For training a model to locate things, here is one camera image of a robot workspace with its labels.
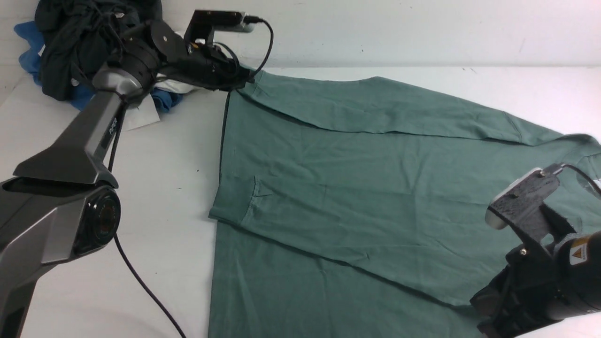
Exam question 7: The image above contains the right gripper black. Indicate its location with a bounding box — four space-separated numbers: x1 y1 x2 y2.
470 202 578 338

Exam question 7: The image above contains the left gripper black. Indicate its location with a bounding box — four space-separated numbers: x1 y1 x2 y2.
160 42 255 92

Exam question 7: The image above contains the green long-sleeved shirt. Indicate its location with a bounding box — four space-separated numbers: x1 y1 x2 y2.
208 72 600 338

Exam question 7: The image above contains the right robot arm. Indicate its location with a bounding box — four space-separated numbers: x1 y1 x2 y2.
470 204 600 338

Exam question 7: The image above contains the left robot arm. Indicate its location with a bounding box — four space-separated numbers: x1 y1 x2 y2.
0 11 253 338

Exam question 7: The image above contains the white garment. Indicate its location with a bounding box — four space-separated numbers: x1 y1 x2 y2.
121 31 212 132

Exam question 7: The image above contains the dark green-black garment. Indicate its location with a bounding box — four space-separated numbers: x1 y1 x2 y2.
34 0 163 102

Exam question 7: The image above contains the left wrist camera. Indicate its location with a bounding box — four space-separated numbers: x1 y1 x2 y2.
183 9 263 45

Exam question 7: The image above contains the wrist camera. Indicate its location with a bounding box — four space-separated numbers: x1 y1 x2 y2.
183 9 263 45
485 163 562 230

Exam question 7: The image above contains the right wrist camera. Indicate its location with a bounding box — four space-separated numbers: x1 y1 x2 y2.
485 163 562 230

